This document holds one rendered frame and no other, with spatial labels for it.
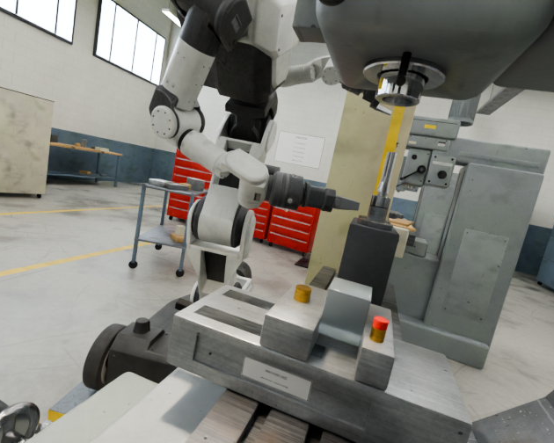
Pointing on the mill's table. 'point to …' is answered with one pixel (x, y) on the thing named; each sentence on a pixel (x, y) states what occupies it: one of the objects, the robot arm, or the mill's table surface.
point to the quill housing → (433, 38)
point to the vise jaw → (294, 323)
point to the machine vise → (324, 374)
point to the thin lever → (403, 68)
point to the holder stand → (369, 255)
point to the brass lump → (302, 294)
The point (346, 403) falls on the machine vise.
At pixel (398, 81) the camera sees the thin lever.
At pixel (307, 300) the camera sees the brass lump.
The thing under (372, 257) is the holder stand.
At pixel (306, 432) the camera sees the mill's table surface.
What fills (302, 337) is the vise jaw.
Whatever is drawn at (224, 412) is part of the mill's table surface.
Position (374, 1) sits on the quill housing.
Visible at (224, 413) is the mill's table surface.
